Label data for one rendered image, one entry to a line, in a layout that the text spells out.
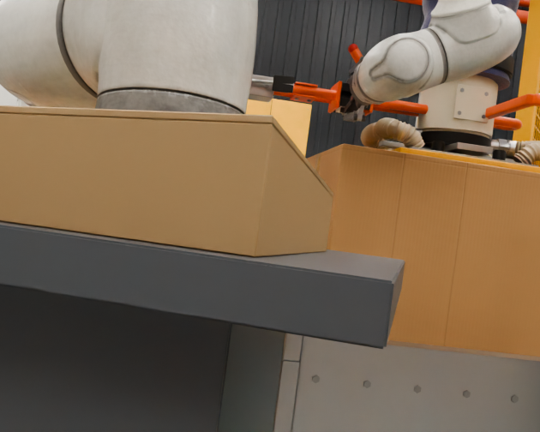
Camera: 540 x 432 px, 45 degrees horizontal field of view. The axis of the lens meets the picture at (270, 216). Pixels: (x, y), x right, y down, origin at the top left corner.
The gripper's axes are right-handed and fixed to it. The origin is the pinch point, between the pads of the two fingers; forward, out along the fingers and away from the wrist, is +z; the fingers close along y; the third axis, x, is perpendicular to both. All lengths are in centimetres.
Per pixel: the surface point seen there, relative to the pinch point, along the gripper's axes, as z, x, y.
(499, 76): -9.4, 31.0, -8.2
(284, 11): 1050, 106, -350
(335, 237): -20.2, -3.4, 30.7
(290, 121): 721, 95, -101
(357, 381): -36, 0, 54
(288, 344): -36, -13, 49
